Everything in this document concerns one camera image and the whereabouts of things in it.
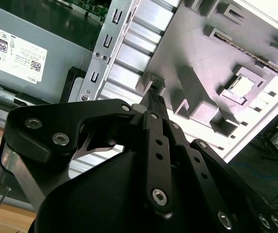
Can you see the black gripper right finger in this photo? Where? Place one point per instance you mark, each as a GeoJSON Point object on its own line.
{"type": "Point", "coordinates": [200, 167]}

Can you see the silver square CPU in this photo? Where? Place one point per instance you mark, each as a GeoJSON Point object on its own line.
{"type": "Point", "coordinates": [240, 86]}

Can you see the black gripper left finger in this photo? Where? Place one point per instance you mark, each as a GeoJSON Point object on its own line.
{"type": "Point", "coordinates": [56, 116]}

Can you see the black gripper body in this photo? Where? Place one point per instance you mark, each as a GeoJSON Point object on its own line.
{"type": "Point", "coordinates": [92, 194]}

